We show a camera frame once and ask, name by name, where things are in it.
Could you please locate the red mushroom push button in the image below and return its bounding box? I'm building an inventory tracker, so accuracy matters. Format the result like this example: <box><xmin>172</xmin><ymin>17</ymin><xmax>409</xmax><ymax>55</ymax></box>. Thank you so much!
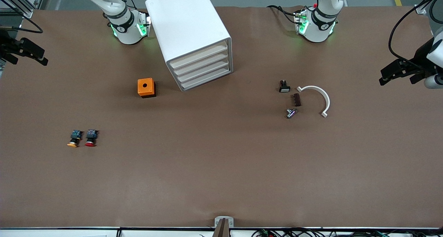
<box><xmin>85</xmin><ymin>129</ymin><xmax>99</xmax><ymax>147</ymax></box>

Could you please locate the black cable bundle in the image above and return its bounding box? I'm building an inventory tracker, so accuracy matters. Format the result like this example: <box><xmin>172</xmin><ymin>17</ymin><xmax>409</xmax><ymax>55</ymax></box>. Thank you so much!
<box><xmin>251</xmin><ymin>228</ymin><xmax>443</xmax><ymax>237</ymax></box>

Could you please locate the yellow mushroom push button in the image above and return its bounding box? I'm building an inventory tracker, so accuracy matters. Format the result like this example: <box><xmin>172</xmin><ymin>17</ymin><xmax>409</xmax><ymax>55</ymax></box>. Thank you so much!
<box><xmin>67</xmin><ymin>129</ymin><xmax>84</xmax><ymax>148</ymax></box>

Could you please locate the orange button enclosure box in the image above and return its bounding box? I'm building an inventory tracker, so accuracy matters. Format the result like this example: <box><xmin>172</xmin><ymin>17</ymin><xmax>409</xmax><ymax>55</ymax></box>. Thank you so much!
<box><xmin>137</xmin><ymin>78</ymin><xmax>156</xmax><ymax>99</ymax></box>

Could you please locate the black cable on table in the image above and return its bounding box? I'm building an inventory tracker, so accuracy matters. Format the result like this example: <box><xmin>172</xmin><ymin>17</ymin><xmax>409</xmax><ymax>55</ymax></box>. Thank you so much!
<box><xmin>266</xmin><ymin>4</ymin><xmax>300</xmax><ymax>25</ymax></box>

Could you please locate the aluminium frame profile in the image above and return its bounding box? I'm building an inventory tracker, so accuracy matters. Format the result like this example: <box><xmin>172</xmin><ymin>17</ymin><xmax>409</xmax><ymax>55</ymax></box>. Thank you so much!
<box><xmin>0</xmin><ymin>0</ymin><xmax>52</xmax><ymax>19</ymax></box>
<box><xmin>414</xmin><ymin>0</ymin><xmax>443</xmax><ymax>15</ymax></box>

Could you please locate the white curved plastic bracket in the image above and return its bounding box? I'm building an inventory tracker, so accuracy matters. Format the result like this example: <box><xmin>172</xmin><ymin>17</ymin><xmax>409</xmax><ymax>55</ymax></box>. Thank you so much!
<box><xmin>297</xmin><ymin>85</ymin><xmax>331</xmax><ymax>118</ymax></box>

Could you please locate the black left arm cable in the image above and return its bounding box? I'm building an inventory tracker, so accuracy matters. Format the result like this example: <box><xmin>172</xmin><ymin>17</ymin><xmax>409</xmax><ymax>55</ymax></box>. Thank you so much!
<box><xmin>388</xmin><ymin>0</ymin><xmax>443</xmax><ymax>69</ymax></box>

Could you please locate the grey metal mount bracket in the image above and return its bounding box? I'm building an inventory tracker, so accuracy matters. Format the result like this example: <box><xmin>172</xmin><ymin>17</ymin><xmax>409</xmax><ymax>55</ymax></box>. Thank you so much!
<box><xmin>213</xmin><ymin>216</ymin><xmax>234</xmax><ymax>237</ymax></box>

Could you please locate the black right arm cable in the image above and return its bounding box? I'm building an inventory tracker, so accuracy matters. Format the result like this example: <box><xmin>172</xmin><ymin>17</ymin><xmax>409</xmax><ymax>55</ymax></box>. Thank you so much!
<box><xmin>0</xmin><ymin>17</ymin><xmax>44</xmax><ymax>34</ymax></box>

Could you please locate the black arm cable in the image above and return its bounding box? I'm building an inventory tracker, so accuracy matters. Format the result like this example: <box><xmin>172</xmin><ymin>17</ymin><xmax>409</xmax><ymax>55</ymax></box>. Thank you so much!
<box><xmin>0</xmin><ymin>17</ymin><xmax>44</xmax><ymax>34</ymax></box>
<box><xmin>388</xmin><ymin>0</ymin><xmax>443</xmax><ymax>69</ymax></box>

